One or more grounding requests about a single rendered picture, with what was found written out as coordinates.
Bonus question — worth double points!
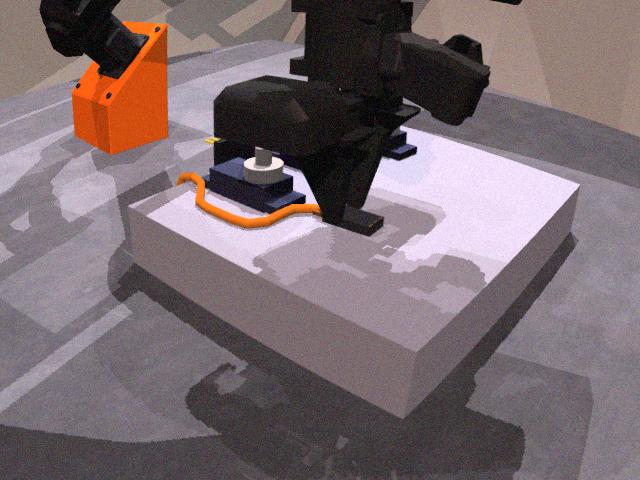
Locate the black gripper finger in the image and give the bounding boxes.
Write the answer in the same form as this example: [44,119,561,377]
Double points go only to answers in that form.
[347,103,421,209]
[293,126,377,223]

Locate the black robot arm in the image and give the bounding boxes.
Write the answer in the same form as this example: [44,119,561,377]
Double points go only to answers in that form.
[39,0,491,126]

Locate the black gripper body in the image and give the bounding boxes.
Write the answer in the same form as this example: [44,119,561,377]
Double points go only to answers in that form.
[213,0,413,156]

